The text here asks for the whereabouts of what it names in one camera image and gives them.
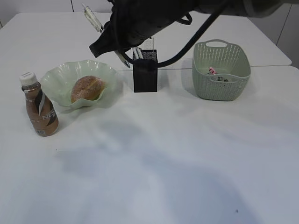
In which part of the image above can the brown coffee drink bottle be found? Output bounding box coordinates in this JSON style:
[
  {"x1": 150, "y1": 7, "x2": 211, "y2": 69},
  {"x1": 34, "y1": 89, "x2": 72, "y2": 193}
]
[{"x1": 19, "y1": 72, "x2": 59, "y2": 137}]

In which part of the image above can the sugared bread bun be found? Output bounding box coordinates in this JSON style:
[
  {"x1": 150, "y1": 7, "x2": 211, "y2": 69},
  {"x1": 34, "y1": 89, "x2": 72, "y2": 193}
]
[{"x1": 71, "y1": 76, "x2": 106, "y2": 103}]

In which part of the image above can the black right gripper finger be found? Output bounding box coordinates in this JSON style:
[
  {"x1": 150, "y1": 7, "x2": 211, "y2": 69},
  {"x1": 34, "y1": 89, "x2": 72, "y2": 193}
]
[{"x1": 89, "y1": 22, "x2": 131, "y2": 57}]

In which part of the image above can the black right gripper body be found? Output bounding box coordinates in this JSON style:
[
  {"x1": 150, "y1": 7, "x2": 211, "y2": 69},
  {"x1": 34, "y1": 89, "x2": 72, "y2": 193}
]
[{"x1": 112, "y1": 0, "x2": 199, "y2": 47}]

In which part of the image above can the green plastic woven basket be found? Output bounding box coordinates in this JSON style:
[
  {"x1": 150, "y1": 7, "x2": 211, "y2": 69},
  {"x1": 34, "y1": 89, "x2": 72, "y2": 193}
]
[{"x1": 192, "y1": 39, "x2": 251, "y2": 101}]

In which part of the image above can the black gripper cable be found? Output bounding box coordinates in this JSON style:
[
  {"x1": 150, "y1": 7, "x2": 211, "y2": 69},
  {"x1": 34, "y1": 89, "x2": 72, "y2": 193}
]
[{"x1": 112, "y1": 0, "x2": 232, "y2": 69}]

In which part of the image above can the pink paper ball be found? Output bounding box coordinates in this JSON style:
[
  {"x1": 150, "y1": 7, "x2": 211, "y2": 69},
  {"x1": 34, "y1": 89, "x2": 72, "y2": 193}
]
[{"x1": 208, "y1": 67, "x2": 217, "y2": 75}]

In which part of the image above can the grey paper ball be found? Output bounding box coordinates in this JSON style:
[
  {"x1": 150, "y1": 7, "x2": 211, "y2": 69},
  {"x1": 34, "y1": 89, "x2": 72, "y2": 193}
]
[{"x1": 216, "y1": 76, "x2": 228, "y2": 82}]

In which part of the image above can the black mesh pen holder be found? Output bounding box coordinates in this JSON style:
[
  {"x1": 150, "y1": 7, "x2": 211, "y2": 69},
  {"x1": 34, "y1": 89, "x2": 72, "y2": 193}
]
[{"x1": 133, "y1": 49, "x2": 157, "y2": 93}]

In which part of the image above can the grey grip pen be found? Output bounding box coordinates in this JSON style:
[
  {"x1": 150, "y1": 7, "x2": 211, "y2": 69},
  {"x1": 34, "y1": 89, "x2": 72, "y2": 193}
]
[
  {"x1": 136, "y1": 48, "x2": 143, "y2": 59},
  {"x1": 132, "y1": 48, "x2": 139, "y2": 59}
]

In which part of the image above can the clear plastic ruler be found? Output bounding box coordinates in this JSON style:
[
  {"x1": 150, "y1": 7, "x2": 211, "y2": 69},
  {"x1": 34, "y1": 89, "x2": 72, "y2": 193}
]
[{"x1": 143, "y1": 37, "x2": 155, "y2": 50}]

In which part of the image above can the green wavy glass plate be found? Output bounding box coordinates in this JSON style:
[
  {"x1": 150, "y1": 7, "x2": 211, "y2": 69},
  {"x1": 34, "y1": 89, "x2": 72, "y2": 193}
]
[{"x1": 40, "y1": 60, "x2": 117, "y2": 109}]

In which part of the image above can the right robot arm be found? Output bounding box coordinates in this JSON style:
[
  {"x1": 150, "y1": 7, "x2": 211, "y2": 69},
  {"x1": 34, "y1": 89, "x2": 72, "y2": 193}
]
[{"x1": 89, "y1": 0, "x2": 285, "y2": 59}]

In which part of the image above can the beige retractable pen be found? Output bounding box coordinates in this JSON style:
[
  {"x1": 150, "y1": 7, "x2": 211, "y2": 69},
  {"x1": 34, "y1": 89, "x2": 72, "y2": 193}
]
[{"x1": 82, "y1": 3, "x2": 130, "y2": 68}]

